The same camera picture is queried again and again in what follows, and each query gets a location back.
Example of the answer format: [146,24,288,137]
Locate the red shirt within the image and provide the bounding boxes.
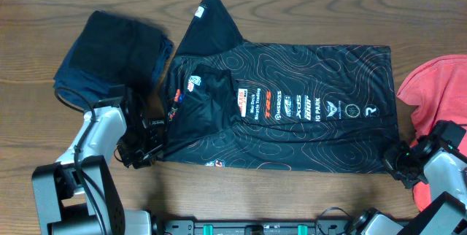
[395,55,466,211]

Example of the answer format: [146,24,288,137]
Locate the black jersey with orange contour lines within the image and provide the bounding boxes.
[160,0,399,174]

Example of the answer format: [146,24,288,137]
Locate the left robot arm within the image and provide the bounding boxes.
[31,86,161,234]

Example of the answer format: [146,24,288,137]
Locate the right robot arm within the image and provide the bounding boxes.
[346,141,466,235]

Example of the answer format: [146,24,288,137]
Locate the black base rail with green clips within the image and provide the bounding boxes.
[151,215,361,235]

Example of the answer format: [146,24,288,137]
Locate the folded dark navy clothes stack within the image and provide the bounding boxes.
[53,10,174,109]

